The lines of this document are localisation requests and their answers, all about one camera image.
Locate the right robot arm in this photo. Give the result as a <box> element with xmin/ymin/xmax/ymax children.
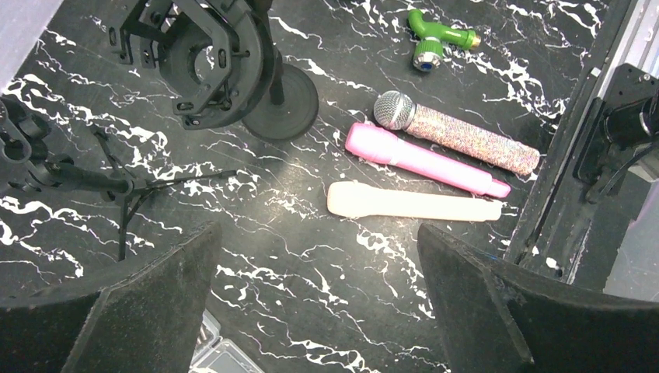
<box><xmin>574</xmin><ymin>63</ymin><xmax>658</xmax><ymax>204</ymax></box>

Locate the black round-base shock-mount stand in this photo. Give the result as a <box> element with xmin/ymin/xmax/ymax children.
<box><xmin>107</xmin><ymin>1</ymin><xmax>319</xmax><ymax>143</ymax></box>

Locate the clear plastic screw box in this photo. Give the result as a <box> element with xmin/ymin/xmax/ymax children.
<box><xmin>189</xmin><ymin>309</ymin><xmax>264</xmax><ymax>373</ymax></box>

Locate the aluminium frame rail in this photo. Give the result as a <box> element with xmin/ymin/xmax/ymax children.
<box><xmin>590</xmin><ymin>1</ymin><xmax>658</xmax><ymax>98</ymax></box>

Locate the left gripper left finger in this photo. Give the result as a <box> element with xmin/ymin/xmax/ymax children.
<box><xmin>1</xmin><ymin>222</ymin><xmax>222</xmax><ymax>372</ymax></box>

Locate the peach microphone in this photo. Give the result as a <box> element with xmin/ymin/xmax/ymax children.
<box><xmin>326</xmin><ymin>181</ymin><xmax>502</xmax><ymax>222</ymax></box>

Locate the tall black tripod stand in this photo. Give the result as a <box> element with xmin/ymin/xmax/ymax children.
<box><xmin>1</xmin><ymin>98</ymin><xmax>237</xmax><ymax>261</ymax></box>

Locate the green plastic tool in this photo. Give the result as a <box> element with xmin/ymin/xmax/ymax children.
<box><xmin>407</xmin><ymin>9</ymin><xmax>481</xmax><ymax>72</ymax></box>

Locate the pink microphone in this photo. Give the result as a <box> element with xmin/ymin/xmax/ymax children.
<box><xmin>345</xmin><ymin>123</ymin><xmax>511</xmax><ymax>198</ymax></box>

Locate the rhinestone glitter microphone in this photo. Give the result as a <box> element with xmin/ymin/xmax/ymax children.
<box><xmin>373</xmin><ymin>91</ymin><xmax>540</xmax><ymax>176</ymax></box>

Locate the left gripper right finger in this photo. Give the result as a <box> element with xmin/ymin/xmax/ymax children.
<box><xmin>417</xmin><ymin>224</ymin><xmax>658</xmax><ymax>372</ymax></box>

